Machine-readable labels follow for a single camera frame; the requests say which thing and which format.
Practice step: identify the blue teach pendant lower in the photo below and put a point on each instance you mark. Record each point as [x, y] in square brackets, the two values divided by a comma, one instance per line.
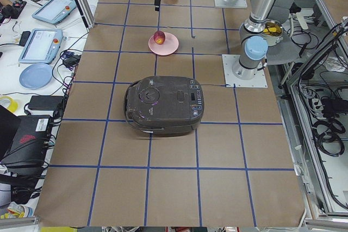
[42, 46]

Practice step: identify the grey office chair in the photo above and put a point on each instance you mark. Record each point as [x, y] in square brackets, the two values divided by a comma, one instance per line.
[285, 50]

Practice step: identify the dark brown rice cooker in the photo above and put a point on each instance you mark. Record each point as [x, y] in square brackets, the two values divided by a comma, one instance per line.
[164, 105]

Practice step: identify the black computer case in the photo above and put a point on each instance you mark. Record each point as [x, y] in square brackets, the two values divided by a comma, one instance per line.
[27, 152]

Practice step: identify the red apple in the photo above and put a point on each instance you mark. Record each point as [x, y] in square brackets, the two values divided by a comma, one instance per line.
[159, 37]

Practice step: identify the yellow bowl on chair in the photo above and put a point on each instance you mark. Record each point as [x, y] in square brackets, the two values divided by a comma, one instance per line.
[273, 32]

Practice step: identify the black power adapter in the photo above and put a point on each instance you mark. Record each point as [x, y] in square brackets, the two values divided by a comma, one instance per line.
[44, 103]

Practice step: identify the blue teach pendant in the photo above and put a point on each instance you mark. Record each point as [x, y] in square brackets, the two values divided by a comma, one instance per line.
[42, 46]
[54, 11]

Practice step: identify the white rear base plate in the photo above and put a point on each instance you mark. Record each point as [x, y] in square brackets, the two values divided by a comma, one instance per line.
[236, 4]

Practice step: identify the pink plate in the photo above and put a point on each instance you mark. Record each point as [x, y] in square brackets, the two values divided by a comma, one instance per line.
[169, 46]

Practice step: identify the blue teach pendant upper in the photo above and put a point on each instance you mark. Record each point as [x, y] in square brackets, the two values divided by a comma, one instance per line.
[54, 11]

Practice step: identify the light blue plate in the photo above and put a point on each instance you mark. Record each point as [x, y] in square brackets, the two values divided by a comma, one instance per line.
[36, 76]

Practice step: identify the yellow tape roll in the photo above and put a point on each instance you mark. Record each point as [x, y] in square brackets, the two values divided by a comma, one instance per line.
[8, 103]

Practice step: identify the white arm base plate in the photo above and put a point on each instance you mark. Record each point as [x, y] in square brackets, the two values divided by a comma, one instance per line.
[238, 76]

